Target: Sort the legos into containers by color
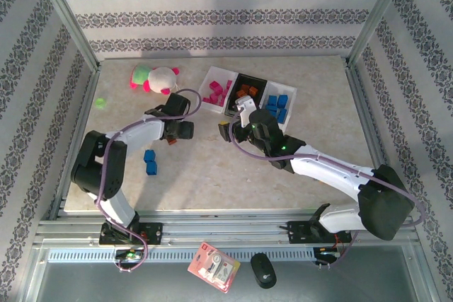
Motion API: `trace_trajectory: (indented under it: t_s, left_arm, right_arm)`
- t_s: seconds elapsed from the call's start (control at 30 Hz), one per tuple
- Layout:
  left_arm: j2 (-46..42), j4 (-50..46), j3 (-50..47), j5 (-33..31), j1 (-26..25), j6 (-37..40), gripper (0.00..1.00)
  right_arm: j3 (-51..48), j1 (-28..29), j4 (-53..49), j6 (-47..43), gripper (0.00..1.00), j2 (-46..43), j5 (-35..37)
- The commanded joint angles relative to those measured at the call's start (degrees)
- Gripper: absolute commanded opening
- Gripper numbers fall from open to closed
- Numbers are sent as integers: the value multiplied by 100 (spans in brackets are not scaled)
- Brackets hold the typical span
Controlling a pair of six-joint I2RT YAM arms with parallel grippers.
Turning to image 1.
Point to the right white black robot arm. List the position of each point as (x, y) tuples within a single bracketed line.
[(385, 206)]

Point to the right aluminium frame post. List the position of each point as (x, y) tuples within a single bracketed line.
[(376, 15)]

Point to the small green ball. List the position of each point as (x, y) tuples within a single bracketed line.
[(100, 102)]

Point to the red blister pack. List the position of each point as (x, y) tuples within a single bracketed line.
[(213, 266)]

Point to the black plastic bin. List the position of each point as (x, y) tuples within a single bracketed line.
[(260, 82)]

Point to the right aluminium table side rail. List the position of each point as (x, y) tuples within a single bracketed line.
[(363, 104)]

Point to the long blue lego brick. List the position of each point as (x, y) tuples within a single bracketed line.
[(281, 115), (282, 100)]

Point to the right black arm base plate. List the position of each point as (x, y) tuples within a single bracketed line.
[(299, 231)]

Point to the orange lego brick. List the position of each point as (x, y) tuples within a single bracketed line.
[(171, 141), (244, 89), (252, 90)]

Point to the left small circuit board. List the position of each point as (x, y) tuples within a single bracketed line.
[(127, 254)]

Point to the small circuit board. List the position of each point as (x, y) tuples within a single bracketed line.
[(127, 254), (327, 253)]

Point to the left aluminium table side rail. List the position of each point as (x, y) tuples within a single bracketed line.
[(80, 121)]

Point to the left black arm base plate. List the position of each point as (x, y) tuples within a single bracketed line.
[(152, 233)]

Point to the right small circuit board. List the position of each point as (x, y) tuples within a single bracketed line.
[(327, 253)]

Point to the left aluminium frame post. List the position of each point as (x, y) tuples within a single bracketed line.
[(67, 15)]

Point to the white pink green plush toy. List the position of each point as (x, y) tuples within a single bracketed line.
[(161, 79)]

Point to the black computer mouse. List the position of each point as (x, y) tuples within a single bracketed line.
[(263, 270)]

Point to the aluminium frame post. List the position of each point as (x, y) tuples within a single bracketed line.
[(376, 15), (67, 15)]

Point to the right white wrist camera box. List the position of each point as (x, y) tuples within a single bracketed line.
[(245, 107)]

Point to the white plastic bin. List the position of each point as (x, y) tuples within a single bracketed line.
[(221, 75), (288, 90)]

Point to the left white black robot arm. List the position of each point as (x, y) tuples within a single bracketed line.
[(99, 167)]

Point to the aluminium table side rail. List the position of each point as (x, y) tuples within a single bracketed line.
[(80, 121), (363, 104)]

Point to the pink lego brick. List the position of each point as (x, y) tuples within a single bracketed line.
[(205, 98), (226, 93), (213, 99), (218, 92), (229, 85), (214, 85), (222, 101)]

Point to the aluminium mounting rail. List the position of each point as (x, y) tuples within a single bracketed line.
[(219, 226)]

